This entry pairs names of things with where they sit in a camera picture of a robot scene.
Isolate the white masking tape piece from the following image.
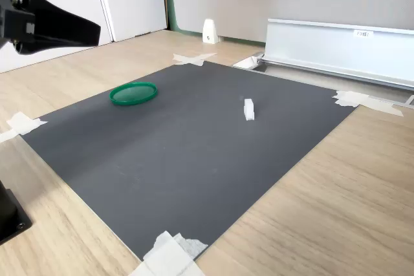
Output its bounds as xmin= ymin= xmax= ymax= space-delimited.
xmin=0 ymin=111 xmax=49 ymax=143
xmin=129 ymin=230 xmax=210 ymax=276
xmin=332 ymin=90 xmax=404 ymax=118
xmin=173 ymin=52 xmax=218 ymax=67

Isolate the white partition foot bracket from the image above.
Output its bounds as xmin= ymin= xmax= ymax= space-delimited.
xmin=202 ymin=19 xmax=220 ymax=45

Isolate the small white plastic terminal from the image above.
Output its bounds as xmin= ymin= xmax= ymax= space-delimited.
xmin=243 ymin=98 xmax=256 ymax=123

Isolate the silver cable duct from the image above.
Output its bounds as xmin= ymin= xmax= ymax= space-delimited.
xmin=232 ymin=18 xmax=414 ymax=109

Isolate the round green lid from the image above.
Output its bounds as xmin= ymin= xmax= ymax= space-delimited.
xmin=109 ymin=81 xmax=158 ymax=107

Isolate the dark grey mat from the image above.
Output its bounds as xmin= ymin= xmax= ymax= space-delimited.
xmin=21 ymin=60 xmax=362 ymax=261

